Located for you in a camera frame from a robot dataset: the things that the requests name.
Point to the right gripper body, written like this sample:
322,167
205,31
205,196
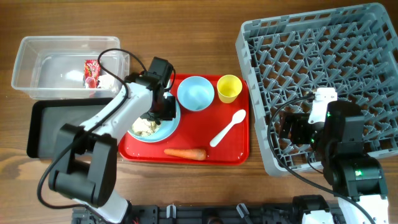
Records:
286,130

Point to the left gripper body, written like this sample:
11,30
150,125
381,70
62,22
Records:
157,115

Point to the green bowl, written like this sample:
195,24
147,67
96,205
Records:
132,132

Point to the rice and food scraps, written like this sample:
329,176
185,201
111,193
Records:
144,127

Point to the light blue bowl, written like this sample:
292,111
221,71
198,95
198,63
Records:
195,93

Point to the white tissue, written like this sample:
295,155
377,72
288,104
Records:
105,81

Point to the yellow plastic cup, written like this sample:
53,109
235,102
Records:
229,87

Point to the red snack wrapper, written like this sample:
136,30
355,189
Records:
91,73

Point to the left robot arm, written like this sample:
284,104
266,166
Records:
84,164

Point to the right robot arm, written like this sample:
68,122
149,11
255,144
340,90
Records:
357,179

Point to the grey dishwasher rack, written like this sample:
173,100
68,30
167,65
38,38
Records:
351,49

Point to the black food waste tray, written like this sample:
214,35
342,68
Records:
48,116

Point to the clear plastic waste bin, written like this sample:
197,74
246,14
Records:
52,67

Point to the light blue plate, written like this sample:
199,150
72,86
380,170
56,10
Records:
166,129

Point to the white plastic spoon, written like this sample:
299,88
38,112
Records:
237,118

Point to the orange carrot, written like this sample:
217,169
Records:
192,154

